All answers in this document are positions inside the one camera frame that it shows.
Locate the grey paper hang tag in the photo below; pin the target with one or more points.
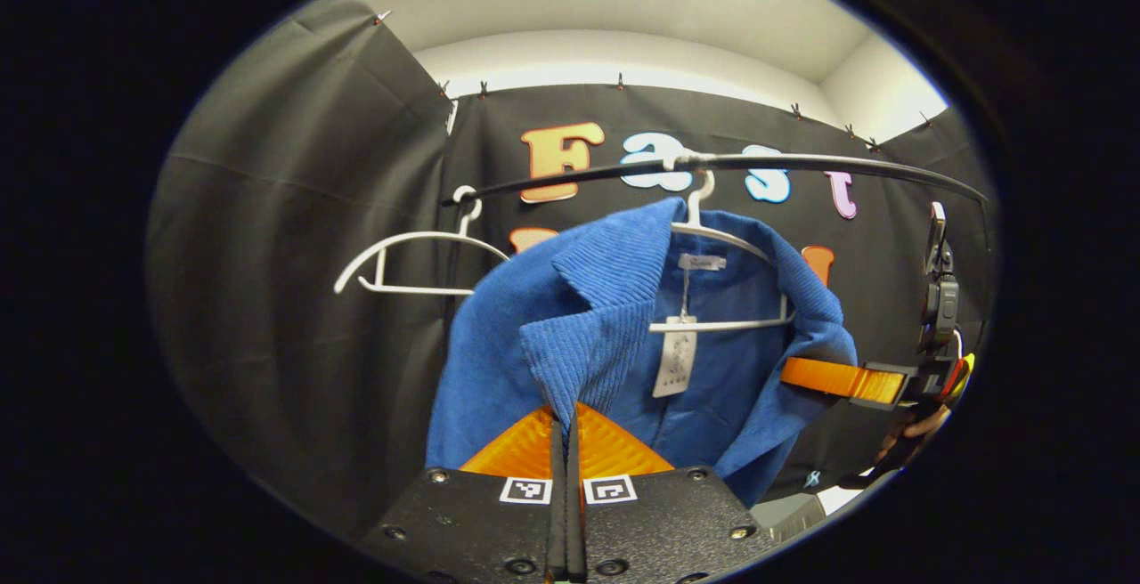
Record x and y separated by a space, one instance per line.
674 357

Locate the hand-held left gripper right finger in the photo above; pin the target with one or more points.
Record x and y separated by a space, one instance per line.
668 522

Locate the white plastic hanger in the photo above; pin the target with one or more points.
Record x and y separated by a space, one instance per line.
427 233
721 325

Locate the black backdrop cloth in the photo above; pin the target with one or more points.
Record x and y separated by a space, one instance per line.
294 281

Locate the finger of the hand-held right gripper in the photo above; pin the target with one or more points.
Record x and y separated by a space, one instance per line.
837 379

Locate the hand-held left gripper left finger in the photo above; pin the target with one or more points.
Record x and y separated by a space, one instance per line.
463 522

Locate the light blue clip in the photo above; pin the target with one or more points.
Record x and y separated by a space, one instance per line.
810 479

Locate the row of small backdrop clips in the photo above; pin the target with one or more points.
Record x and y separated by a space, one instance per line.
620 82

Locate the black metal clothes rack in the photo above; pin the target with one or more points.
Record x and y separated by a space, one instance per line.
802 157

